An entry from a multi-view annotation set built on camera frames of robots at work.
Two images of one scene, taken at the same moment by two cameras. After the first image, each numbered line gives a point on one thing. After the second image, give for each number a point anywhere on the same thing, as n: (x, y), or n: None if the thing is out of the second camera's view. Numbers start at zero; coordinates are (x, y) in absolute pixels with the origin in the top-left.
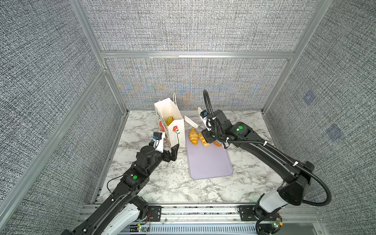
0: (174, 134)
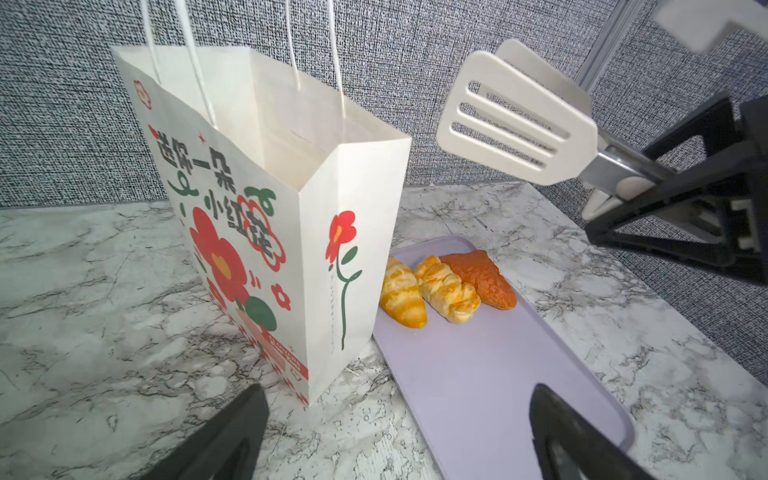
0: (295, 199)
